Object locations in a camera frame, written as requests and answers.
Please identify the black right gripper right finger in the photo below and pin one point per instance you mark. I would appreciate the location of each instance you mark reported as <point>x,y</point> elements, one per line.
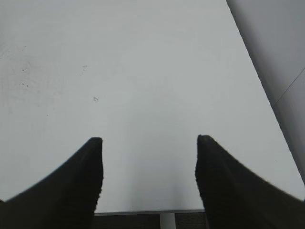
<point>234,197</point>

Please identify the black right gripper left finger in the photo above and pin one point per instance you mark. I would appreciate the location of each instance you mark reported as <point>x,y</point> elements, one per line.
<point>65,199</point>

